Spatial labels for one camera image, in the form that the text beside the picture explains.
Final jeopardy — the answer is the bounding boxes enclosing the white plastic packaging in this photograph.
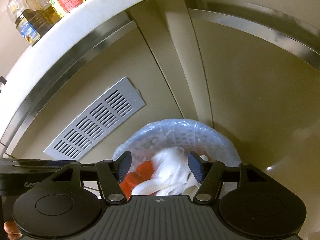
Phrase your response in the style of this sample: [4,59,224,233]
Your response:
[131,147,200,197]

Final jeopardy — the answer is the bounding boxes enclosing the grey cabinet vent grille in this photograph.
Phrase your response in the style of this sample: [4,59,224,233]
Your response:
[44,77,145,160]

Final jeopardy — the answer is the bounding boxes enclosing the left hand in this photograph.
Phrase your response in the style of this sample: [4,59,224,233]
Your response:
[3,220,22,240]

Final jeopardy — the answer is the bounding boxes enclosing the rear yellow oil bottle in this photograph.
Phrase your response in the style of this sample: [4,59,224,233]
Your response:
[25,0,61,24]

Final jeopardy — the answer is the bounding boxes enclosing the orange plastic bag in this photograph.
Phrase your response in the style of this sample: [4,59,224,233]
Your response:
[120,160,155,199]

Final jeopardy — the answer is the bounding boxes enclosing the trash bin with liner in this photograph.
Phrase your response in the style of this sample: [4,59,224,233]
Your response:
[112,119,241,173]

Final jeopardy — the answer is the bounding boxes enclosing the beige left cabinet door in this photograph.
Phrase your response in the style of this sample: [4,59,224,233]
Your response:
[5,22,182,163]

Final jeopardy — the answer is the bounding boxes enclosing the beige cabinet door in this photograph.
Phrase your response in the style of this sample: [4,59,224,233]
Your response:
[187,7,320,205]
[5,22,182,163]

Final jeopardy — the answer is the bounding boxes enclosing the large dark oil bottle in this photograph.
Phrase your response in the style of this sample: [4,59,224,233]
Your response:
[7,0,54,46]

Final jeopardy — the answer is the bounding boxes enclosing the beige right cabinet door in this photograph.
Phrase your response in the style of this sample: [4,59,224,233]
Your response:
[187,7,320,205]

